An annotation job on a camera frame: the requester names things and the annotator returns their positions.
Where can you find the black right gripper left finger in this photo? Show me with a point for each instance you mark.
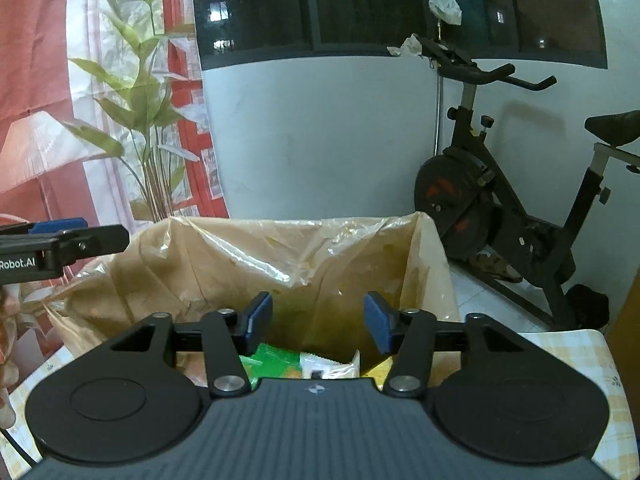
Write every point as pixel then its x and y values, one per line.
pixel 227 335

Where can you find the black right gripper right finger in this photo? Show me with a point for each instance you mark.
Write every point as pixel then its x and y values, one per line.
pixel 407 335

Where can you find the green snack packet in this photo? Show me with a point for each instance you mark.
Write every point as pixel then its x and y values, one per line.
pixel 271 362

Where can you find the white cracker packet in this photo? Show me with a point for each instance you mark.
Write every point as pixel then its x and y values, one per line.
pixel 316 367

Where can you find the yellow snack packet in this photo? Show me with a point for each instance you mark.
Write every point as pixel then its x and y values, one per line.
pixel 380 372

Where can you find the red printed curtain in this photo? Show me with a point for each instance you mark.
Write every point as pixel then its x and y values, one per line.
pixel 103 114

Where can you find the checkered yellow tablecloth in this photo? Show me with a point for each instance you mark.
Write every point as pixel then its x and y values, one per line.
pixel 584 350

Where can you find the dark window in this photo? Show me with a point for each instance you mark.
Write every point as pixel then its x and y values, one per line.
pixel 234 32

